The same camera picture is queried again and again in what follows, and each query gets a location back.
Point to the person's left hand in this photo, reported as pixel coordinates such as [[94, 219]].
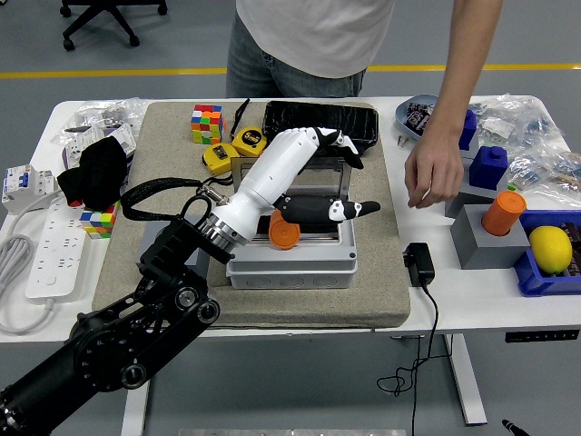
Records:
[[436, 168]]

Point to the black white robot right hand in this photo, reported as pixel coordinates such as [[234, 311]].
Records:
[[510, 427]]

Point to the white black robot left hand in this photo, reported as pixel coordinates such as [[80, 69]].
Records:
[[272, 177]]

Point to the orange cylinder battery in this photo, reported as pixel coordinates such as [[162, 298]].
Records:
[[286, 236], [501, 213]]

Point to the grey electrical box clear lid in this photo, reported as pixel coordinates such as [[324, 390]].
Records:
[[290, 272]]

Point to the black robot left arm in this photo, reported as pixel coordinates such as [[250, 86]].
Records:
[[113, 349]]

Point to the person's left forearm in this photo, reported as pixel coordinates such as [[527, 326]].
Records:
[[463, 68]]

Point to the yellow tape measure 5m print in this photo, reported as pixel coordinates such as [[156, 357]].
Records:
[[249, 143]]

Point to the small metal clip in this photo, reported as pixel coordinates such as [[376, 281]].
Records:
[[402, 141]]

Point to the blue block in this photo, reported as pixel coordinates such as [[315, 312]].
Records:
[[488, 170], [469, 129]]

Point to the dark packets in dish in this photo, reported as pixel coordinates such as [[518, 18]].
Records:
[[417, 119]]

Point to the yellow tape measure small label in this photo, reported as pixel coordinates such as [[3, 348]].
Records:
[[220, 156]]

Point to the blue-grey dish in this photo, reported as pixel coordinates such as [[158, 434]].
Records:
[[402, 117]]

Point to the white table leg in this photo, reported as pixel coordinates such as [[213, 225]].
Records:
[[136, 413], [465, 381]]

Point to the black crocodile-pattern case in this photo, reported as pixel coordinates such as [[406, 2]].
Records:
[[318, 115]]

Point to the colourful puzzle cube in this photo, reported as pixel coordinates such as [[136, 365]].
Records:
[[97, 220], [207, 123]]

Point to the grey block with round hole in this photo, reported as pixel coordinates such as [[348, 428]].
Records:
[[476, 250], [154, 229]]

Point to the black table control panel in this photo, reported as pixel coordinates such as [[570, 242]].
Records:
[[542, 336]]

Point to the black power adapter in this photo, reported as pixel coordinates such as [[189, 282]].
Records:
[[420, 268]]

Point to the clear plastic bag of parts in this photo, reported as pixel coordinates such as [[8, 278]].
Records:
[[535, 122], [544, 175], [91, 111]]

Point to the grey-brown mat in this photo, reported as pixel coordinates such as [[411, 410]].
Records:
[[318, 309]]

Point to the yellow lemon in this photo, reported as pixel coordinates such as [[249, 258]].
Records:
[[550, 250]]

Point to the blue plastic bin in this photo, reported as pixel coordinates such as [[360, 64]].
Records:
[[540, 284]]

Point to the person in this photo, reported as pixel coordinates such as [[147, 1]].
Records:
[[308, 32]]

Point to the dark packets in bin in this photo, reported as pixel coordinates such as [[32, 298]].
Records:
[[575, 240]]

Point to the black cloth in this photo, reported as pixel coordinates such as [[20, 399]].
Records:
[[97, 175]]

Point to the black office chair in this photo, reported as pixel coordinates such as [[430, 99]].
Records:
[[97, 20]]

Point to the white power strip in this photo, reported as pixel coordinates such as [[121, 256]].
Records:
[[50, 254]]

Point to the white circuit breaker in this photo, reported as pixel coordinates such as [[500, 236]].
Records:
[[22, 186]]

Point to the white wall socket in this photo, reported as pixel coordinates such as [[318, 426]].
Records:
[[122, 138], [77, 147]]

